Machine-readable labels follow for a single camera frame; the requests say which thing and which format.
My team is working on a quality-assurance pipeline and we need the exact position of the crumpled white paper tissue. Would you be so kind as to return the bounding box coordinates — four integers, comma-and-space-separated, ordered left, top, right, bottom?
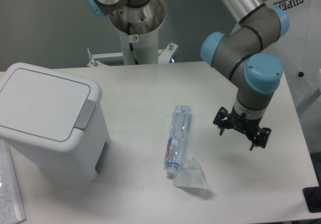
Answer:
173, 156, 209, 189

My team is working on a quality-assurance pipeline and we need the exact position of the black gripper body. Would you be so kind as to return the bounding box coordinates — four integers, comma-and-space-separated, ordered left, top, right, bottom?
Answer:
225, 107, 264, 139

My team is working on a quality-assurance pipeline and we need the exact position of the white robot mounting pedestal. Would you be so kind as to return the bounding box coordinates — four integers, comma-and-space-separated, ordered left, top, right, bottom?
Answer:
87, 0, 178, 67

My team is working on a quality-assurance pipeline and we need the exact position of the white trash can lid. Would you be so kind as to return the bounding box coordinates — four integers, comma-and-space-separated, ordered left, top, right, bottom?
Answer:
1, 68, 90, 142

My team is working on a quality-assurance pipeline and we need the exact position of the white printed umbrella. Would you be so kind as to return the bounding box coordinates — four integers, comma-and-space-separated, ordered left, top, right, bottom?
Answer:
265, 0, 321, 117

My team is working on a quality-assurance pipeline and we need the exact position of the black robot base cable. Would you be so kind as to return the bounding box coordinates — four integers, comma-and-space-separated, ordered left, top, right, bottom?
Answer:
127, 22, 140, 65

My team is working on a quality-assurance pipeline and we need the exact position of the clear plastic water bottle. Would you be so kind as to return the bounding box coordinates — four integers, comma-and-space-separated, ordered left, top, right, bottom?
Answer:
164, 105, 193, 178

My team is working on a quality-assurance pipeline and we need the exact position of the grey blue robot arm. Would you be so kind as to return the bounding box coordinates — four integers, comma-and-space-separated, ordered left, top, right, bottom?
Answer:
85, 0, 289, 148

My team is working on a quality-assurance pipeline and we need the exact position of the white plastic trash can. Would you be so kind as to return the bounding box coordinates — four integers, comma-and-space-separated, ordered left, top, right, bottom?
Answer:
1, 63, 110, 180

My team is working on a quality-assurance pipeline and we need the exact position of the white paper sheet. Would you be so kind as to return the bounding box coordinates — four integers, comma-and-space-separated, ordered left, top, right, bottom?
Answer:
1, 140, 26, 223

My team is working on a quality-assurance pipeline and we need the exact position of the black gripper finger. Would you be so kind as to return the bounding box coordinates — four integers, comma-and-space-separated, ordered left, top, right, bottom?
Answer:
248, 128, 271, 151
213, 106, 230, 136

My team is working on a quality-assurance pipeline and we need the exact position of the black device at edge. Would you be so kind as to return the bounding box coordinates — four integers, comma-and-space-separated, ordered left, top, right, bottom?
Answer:
303, 186, 320, 213

